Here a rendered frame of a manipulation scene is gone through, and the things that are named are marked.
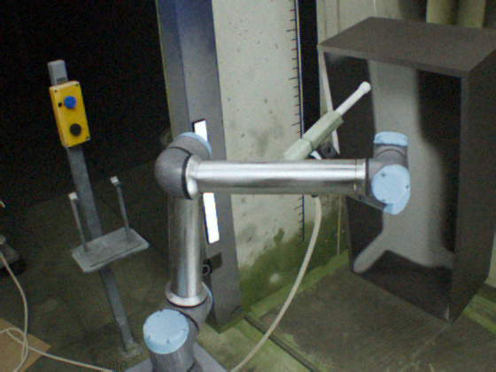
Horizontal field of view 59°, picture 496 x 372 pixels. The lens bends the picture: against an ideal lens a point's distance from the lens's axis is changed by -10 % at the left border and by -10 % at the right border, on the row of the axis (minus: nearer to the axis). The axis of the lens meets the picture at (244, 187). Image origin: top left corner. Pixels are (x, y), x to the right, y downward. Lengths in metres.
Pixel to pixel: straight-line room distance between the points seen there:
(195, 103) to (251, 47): 0.38
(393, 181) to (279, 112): 1.41
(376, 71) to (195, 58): 0.78
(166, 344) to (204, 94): 1.11
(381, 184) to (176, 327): 0.81
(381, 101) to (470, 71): 0.79
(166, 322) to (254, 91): 1.21
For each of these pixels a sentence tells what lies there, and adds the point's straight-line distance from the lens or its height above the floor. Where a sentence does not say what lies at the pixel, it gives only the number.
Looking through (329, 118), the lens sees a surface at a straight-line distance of 1.52.
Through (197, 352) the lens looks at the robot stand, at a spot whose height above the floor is 0.64.
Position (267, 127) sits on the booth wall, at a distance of 2.42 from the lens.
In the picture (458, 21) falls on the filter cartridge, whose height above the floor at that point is 1.57.
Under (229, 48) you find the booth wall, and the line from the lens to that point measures 2.19.
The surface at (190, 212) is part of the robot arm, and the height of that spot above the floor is 1.27.
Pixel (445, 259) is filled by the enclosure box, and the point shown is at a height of 0.53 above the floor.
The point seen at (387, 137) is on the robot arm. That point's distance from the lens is 1.24.
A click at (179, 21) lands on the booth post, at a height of 1.73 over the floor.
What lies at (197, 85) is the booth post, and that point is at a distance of 2.11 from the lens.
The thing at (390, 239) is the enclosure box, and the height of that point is 0.52.
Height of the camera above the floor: 1.98
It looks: 27 degrees down
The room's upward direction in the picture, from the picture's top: 5 degrees counter-clockwise
